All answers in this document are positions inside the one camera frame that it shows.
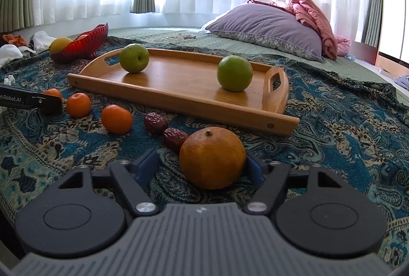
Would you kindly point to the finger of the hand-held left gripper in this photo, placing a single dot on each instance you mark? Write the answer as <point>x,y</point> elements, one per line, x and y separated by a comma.
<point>51,106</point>

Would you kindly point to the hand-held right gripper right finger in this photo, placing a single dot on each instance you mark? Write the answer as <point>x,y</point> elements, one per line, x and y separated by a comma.
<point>255,171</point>

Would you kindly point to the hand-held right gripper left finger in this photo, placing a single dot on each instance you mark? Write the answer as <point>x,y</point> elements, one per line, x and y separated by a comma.
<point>147,167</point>

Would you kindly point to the small tangerine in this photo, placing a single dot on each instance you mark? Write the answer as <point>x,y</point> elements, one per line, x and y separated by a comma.
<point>79,105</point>
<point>116,119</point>
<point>52,93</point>

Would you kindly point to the large orange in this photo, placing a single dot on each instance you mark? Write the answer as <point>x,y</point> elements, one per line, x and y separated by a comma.
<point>212,157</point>

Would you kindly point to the wooden tray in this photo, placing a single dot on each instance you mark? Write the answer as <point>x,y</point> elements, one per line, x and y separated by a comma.
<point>179,79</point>

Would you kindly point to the small white paper scrap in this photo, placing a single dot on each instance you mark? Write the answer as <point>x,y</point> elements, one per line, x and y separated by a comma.
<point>9,79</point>

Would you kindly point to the red date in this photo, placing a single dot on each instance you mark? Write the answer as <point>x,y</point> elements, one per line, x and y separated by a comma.
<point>155,123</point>
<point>174,139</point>

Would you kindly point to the white plastic bag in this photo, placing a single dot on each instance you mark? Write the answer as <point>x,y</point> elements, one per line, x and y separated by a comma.
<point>9,54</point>
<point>41,39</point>

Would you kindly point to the orange cloth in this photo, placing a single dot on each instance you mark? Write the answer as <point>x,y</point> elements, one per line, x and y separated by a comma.
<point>12,38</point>

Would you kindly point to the yellow fruit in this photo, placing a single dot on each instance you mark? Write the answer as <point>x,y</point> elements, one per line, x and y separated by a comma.
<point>60,44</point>

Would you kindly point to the red glass bowl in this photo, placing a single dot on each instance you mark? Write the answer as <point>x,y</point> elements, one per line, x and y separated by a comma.
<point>84,45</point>

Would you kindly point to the blue patterned blanket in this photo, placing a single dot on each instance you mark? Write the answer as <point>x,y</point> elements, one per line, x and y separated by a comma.
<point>319,135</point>

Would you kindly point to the green apple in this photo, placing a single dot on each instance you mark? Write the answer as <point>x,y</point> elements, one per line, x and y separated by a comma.
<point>235,73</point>
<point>134,57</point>

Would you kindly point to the green bedspread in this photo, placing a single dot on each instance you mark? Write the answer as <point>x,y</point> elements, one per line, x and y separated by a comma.
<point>223,45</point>

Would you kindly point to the purple pillow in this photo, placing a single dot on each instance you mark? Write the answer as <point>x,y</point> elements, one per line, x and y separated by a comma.
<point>265,23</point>

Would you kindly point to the pink cloth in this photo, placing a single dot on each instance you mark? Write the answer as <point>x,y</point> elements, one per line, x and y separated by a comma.
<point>343,46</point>

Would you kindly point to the reddish wooden board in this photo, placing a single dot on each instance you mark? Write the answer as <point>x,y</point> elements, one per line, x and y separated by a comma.
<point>366,52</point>

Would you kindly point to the pink quilt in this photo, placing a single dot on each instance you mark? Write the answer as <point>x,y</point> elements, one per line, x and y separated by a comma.
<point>311,19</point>

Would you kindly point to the light blue cloth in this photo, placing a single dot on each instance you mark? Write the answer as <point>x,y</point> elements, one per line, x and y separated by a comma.
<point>402,81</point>

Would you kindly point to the light wooden furniture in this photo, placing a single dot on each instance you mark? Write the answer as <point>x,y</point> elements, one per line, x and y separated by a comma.
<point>393,66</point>

